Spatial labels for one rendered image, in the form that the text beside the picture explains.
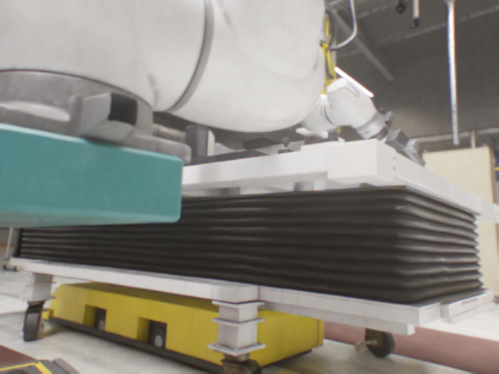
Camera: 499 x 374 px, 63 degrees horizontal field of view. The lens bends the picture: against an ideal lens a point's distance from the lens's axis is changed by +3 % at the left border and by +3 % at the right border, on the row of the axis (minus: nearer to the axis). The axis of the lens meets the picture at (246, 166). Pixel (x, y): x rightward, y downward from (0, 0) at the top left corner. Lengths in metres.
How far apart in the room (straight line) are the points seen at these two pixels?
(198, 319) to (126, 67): 1.70
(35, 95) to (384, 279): 1.12
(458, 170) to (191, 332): 4.79
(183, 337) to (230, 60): 1.76
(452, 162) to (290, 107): 5.70
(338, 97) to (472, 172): 4.91
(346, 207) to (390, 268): 0.23
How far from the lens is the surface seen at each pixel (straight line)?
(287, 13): 0.48
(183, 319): 2.08
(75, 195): 0.33
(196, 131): 1.49
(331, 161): 1.06
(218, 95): 0.47
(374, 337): 2.53
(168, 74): 0.43
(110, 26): 0.40
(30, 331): 2.74
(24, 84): 0.38
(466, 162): 6.14
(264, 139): 1.68
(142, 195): 0.35
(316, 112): 1.38
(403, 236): 1.31
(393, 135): 1.37
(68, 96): 0.37
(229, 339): 1.51
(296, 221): 1.46
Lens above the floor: 0.58
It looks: 11 degrees up
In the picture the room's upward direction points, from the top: 2 degrees clockwise
